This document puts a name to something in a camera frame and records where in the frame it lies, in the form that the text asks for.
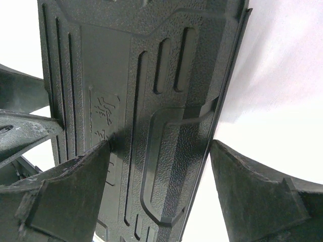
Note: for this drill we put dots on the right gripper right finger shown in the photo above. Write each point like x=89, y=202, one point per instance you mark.
x=259, y=203

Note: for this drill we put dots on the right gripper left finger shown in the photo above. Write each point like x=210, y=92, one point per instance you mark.
x=60, y=204

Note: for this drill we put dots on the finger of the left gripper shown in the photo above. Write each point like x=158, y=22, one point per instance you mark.
x=21, y=92
x=22, y=131

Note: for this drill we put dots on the black plastic tool case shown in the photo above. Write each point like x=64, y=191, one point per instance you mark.
x=151, y=77

